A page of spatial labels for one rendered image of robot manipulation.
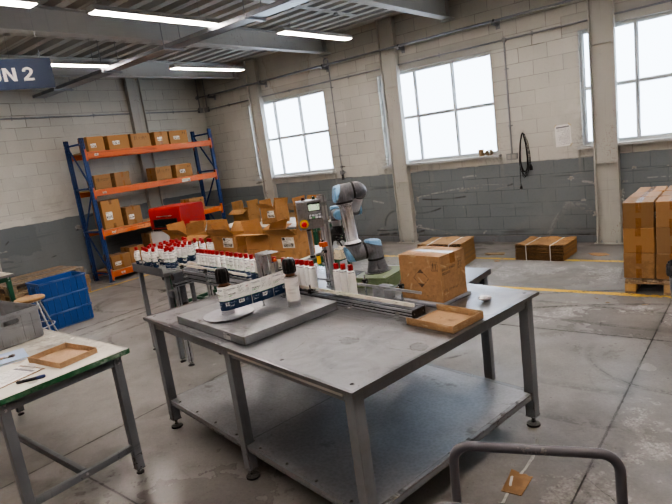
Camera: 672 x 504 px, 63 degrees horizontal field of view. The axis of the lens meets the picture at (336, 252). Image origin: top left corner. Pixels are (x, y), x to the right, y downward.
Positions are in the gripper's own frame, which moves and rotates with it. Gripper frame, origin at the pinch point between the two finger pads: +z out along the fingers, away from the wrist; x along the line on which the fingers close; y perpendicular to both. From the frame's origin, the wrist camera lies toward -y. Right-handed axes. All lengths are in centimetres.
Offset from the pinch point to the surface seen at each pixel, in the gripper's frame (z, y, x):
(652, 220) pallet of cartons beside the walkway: 26, 175, 257
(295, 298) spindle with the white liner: 7, 39, -93
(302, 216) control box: -38, 23, -59
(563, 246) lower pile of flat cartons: 80, 59, 373
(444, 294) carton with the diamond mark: 9, 119, -56
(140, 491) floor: 101, -19, -184
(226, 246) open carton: 12, -194, 50
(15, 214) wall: -31, -722, 51
